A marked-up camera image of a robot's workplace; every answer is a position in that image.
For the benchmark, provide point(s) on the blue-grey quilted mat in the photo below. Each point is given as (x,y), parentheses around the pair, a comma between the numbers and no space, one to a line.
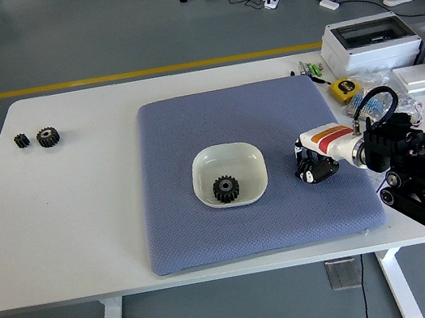
(231,123)

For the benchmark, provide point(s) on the large black gear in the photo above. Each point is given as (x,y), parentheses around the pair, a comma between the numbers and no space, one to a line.
(48,140)
(220,194)

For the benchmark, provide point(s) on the clear plastic bag of screws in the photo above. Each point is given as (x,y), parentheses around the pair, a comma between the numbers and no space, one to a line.
(381,79)

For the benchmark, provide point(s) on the white barcode label card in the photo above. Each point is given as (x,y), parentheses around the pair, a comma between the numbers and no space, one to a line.
(377,182)

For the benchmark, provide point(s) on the white flat switch panel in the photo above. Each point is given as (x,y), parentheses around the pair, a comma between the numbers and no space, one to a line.
(416,77)

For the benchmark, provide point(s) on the blue resistor strip bundle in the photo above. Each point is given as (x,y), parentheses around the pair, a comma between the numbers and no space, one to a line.
(374,106)

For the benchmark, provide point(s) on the robot right hand white shell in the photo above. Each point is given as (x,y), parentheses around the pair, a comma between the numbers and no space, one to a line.
(329,142)

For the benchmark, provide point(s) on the yellow tape measure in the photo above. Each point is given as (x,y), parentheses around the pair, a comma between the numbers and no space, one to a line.
(342,89)

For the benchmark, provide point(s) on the small black module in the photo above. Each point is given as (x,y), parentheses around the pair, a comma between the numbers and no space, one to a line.
(410,118)

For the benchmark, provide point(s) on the white square bowl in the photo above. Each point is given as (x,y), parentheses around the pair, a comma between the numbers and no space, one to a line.
(237,158)

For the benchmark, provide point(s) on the small black gear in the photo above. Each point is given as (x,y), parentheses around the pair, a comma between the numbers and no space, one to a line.
(303,164)
(21,141)

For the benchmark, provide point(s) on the white electrical enclosure box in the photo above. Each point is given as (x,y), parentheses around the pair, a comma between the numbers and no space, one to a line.
(371,53)

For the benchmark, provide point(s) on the small white adapter box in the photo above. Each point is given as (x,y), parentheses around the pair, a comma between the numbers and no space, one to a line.
(329,5)

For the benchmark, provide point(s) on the grey terminal connector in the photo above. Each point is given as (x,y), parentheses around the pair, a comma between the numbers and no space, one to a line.
(304,68)

